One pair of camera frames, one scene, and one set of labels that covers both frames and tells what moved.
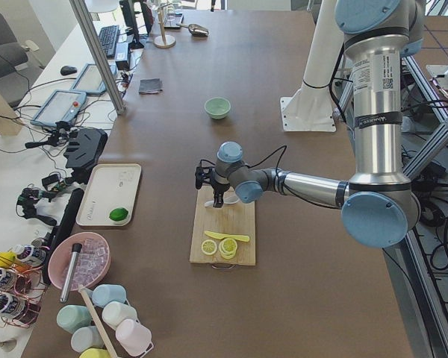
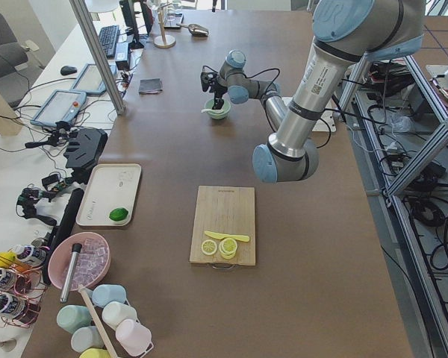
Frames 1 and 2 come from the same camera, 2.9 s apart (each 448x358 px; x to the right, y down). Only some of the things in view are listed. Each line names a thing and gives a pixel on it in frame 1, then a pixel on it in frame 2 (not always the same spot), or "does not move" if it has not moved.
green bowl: [217, 107] does not move
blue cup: [104, 293] does not move
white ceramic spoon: [228, 199] → [213, 110]
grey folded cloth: [150, 86] does not move
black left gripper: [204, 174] → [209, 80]
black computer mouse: [67, 70] does not move
